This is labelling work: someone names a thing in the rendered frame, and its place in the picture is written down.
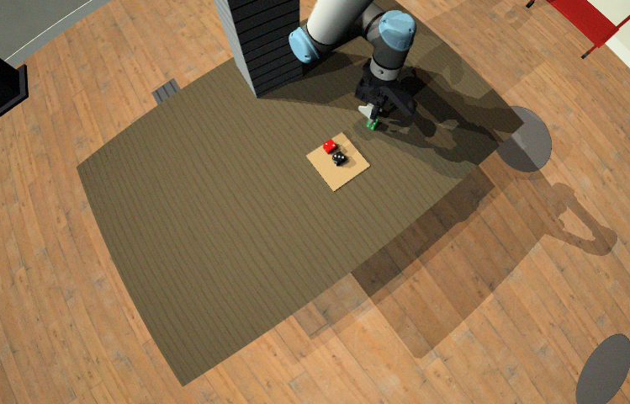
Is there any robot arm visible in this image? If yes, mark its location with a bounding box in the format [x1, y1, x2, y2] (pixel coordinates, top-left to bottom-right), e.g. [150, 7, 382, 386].
[289, 0, 418, 117]

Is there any tan mat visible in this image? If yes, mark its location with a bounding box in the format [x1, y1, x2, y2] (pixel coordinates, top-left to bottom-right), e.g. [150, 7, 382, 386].
[306, 133, 370, 192]

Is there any red die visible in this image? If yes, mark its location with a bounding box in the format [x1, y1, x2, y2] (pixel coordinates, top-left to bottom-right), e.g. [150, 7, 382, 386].
[323, 139, 336, 154]

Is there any black die with white pips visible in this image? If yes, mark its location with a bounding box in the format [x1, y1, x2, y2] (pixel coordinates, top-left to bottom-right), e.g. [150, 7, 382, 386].
[332, 151, 346, 167]

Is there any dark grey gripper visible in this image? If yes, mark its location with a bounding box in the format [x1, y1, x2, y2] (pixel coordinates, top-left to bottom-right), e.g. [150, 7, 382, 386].
[354, 58, 397, 125]

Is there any green die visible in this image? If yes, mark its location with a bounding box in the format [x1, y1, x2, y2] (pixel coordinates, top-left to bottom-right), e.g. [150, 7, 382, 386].
[366, 118, 379, 130]

